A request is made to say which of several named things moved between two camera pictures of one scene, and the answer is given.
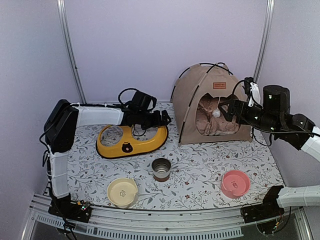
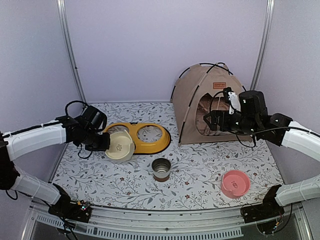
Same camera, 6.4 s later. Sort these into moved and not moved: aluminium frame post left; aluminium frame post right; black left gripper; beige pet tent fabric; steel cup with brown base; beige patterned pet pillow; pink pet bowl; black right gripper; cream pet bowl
Moved: cream pet bowl; black left gripper; black right gripper
Not moved: steel cup with brown base; aluminium frame post left; aluminium frame post right; beige patterned pet pillow; pink pet bowl; beige pet tent fabric
